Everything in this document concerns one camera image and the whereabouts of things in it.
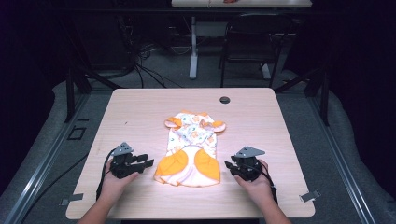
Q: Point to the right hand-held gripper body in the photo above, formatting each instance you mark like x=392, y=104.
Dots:
x=249, y=164

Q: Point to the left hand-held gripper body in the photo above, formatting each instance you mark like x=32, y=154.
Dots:
x=122, y=165

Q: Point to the orange and white baby romper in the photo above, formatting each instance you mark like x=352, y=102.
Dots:
x=190, y=149

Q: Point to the person's left hand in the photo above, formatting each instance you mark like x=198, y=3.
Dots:
x=115, y=184

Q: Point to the person's right hand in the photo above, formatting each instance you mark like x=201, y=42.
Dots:
x=257, y=187

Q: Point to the grey tape strip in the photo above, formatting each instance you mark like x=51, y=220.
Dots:
x=310, y=196
x=72, y=199

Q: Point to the black chair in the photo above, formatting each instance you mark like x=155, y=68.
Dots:
x=255, y=46

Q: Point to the white desk leg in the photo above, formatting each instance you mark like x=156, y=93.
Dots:
x=193, y=49

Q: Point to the red object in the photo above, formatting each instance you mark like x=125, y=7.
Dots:
x=230, y=1

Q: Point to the black metal frame stand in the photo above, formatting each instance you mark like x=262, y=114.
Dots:
x=70, y=90
x=320, y=93

